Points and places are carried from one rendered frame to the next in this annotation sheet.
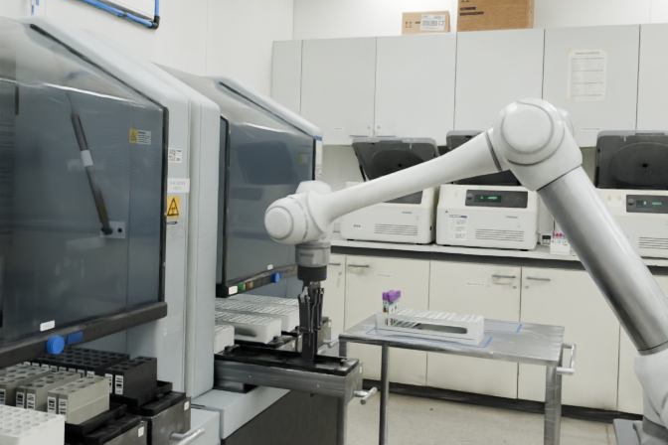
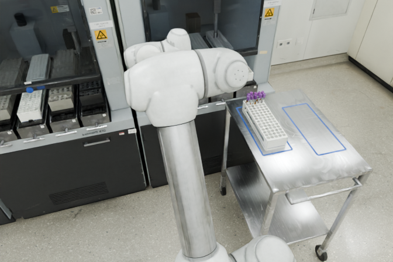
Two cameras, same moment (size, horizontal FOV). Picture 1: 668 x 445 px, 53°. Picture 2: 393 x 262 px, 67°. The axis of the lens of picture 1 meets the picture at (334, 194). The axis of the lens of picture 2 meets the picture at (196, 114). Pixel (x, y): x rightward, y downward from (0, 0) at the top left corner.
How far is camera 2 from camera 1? 1.54 m
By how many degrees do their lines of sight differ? 63
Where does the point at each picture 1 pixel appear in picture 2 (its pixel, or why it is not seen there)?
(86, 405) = (59, 106)
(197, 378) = not seen: hidden behind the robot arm
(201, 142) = (119, 0)
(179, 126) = not seen: outside the picture
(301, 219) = (131, 62)
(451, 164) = not seen: hidden behind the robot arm
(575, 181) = (161, 135)
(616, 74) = not seen: outside the picture
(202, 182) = (124, 20)
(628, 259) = (175, 200)
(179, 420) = (100, 119)
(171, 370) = (117, 96)
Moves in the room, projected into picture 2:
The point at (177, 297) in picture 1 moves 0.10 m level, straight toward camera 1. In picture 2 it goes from (114, 71) to (97, 79)
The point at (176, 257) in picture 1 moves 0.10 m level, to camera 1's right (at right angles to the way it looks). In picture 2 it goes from (109, 55) to (118, 64)
